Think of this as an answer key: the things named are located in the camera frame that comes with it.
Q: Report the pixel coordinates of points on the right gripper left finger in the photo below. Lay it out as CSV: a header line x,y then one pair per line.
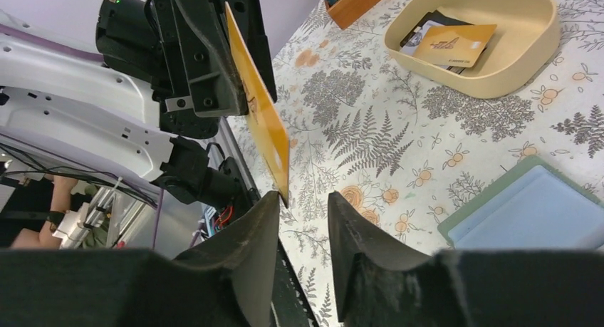
x,y
224,281

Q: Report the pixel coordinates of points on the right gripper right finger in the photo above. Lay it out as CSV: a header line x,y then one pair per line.
x,y
379,281

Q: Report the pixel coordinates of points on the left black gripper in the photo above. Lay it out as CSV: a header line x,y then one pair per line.
x,y
192,74

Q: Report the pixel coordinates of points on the green card holder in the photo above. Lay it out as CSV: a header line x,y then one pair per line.
x,y
531,206

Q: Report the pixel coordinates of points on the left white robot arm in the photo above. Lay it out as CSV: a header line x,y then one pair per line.
x,y
66,96

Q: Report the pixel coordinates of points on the orange compartment tray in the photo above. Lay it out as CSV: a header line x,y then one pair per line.
x,y
354,4

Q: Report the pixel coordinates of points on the floral table mat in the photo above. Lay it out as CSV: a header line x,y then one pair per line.
x,y
407,152

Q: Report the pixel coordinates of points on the person in black shirt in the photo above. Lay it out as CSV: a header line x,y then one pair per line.
x,y
31,214

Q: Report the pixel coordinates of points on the beige oval tray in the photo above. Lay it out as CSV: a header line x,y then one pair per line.
x,y
527,35

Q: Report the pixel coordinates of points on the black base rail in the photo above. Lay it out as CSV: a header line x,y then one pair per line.
x,y
290,304

